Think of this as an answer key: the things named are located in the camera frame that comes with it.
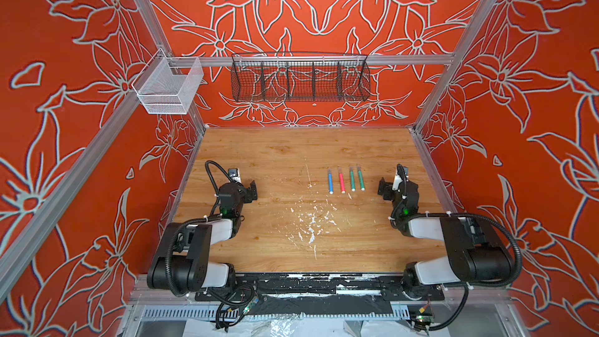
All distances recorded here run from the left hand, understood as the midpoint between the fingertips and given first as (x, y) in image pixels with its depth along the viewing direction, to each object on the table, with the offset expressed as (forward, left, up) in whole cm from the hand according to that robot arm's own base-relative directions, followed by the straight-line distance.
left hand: (240, 181), depth 92 cm
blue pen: (+4, -37, -6) cm, 38 cm away
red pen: (+6, -42, -6) cm, 43 cm away
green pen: (+6, -51, -6) cm, 51 cm away
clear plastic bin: (+29, +32, +24) cm, 50 cm away
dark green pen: (+7, -46, -5) cm, 47 cm away
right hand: (+5, -61, +1) cm, 61 cm away
